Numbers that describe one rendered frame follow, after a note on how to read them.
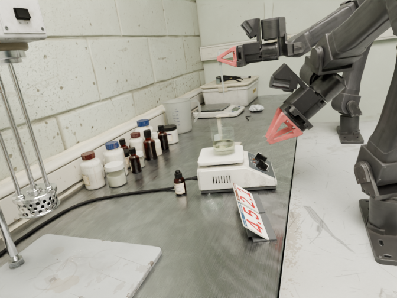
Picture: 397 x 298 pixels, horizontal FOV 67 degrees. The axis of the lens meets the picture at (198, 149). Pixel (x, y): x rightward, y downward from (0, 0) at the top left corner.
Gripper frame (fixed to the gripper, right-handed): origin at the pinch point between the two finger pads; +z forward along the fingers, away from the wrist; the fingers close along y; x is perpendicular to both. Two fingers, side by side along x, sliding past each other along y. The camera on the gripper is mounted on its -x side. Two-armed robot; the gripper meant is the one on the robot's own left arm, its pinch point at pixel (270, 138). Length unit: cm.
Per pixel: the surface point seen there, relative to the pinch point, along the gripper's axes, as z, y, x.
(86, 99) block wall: 38, -27, -46
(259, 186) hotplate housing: 10.5, 1.5, 7.1
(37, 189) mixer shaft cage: 28, 31, -29
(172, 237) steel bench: 25.9, 20.0, -4.3
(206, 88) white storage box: 22, -115, -16
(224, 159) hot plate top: 11.9, 0.2, -3.8
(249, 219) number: 11.7, 18.9, 3.9
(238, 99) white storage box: 12, -111, 2
